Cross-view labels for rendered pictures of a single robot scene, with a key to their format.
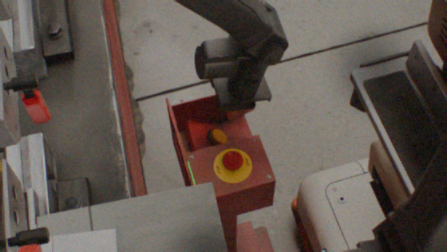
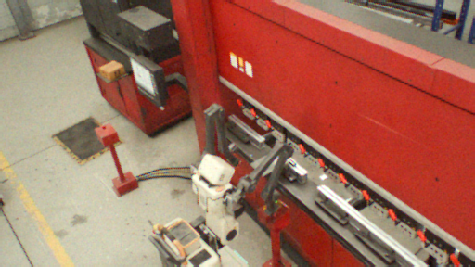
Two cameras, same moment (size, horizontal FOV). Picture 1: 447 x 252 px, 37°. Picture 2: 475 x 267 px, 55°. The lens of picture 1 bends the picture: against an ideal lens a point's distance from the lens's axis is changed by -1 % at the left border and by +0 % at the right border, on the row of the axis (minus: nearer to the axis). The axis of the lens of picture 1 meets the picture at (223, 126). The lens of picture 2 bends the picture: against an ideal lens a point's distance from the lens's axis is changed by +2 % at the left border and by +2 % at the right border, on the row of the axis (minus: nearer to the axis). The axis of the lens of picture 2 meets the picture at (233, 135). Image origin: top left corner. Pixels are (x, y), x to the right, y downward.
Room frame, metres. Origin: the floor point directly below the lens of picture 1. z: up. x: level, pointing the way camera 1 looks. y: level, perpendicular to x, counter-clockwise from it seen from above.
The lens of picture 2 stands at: (2.78, -0.96, 3.35)
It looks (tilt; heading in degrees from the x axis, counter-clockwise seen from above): 37 degrees down; 162
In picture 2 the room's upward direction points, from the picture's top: 7 degrees counter-clockwise
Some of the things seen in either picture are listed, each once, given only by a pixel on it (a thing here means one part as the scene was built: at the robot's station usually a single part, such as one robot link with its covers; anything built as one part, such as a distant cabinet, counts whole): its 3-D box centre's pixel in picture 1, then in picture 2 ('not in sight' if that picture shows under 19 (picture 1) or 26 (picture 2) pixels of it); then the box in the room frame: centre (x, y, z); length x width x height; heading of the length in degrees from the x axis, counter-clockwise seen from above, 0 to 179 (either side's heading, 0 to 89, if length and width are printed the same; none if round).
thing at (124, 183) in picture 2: not in sight; (115, 158); (-1.16, -0.99, 0.41); 0.25 x 0.20 x 0.83; 101
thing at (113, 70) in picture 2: not in sight; (110, 69); (-1.92, -0.73, 1.04); 0.30 x 0.26 x 0.12; 16
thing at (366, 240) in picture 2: not in sight; (374, 247); (1.28, 0.41, 0.89); 0.30 x 0.05 x 0.03; 11
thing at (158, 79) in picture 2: not in sight; (150, 78); (-0.79, -0.48, 1.42); 0.45 x 0.12 x 0.36; 15
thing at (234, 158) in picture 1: (232, 163); not in sight; (0.56, -0.01, 0.79); 0.04 x 0.04 x 0.04
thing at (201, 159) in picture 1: (221, 153); (273, 213); (0.60, 0.01, 0.75); 0.20 x 0.16 x 0.18; 15
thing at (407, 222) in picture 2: not in sight; (409, 220); (1.44, 0.50, 1.26); 0.15 x 0.09 x 0.17; 11
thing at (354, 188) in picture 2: not in sight; (357, 183); (1.05, 0.42, 1.26); 0.15 x 0.09 x 0.17; 11
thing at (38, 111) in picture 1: (29, 101); not in sight; (0.45, 0.24, 1.20); 0.04 x 0.02 x 0.10; 101
